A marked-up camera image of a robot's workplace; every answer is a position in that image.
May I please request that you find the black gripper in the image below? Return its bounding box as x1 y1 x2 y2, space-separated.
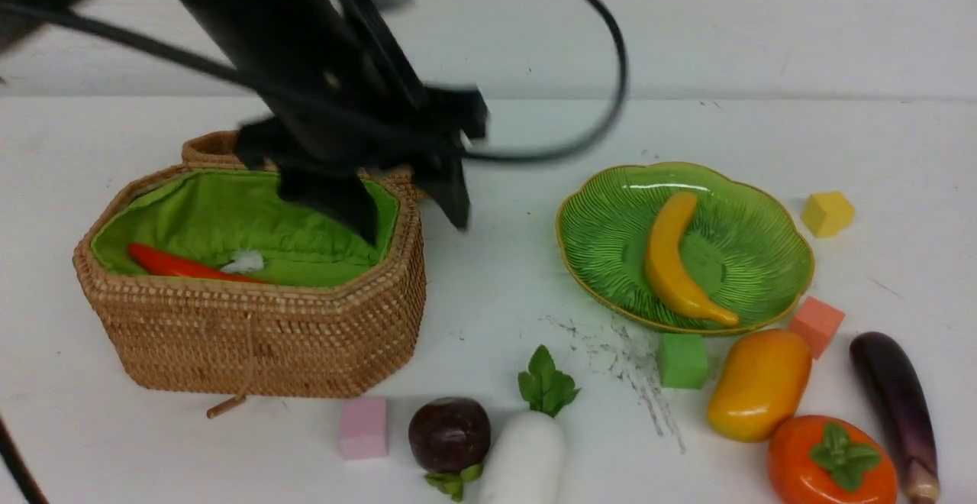
233 31 489 246

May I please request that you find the red chili pepper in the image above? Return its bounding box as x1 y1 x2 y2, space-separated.
127 242 268 284

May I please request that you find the dark purple mangosteen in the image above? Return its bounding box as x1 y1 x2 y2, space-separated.
408 396 492 502

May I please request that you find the yellow banana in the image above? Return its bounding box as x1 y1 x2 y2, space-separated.
644 192 740 328

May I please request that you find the white radish with leaves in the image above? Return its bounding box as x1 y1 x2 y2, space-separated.
477 344 581 503

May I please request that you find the yellow orange mango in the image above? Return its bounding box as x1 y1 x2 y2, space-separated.
706 329 813 443

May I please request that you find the orange persimmon with leaves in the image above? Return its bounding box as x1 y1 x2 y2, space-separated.
767 415 899 503

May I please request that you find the purple eggplant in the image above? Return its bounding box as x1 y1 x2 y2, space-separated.
849 332 941 503

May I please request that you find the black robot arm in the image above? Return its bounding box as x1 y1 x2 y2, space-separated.
2 0 488 244

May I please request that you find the woven rattan basket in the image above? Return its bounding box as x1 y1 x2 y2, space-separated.
73 163 427 415

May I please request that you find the pink foam cube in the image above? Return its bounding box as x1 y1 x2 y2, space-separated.
339 396 389 461

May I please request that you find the green foam cube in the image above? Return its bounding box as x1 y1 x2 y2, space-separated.
656 333 709 390

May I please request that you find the green glass leaf plate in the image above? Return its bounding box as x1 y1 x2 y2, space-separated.
555 162 815 336

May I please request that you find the yellow foam cube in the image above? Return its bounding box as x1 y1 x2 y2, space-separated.
801 191 856 238

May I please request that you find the orange foam cube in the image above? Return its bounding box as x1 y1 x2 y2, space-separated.
786 296 846 359

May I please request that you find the black camera cable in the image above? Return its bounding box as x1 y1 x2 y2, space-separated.
0 0 630 166

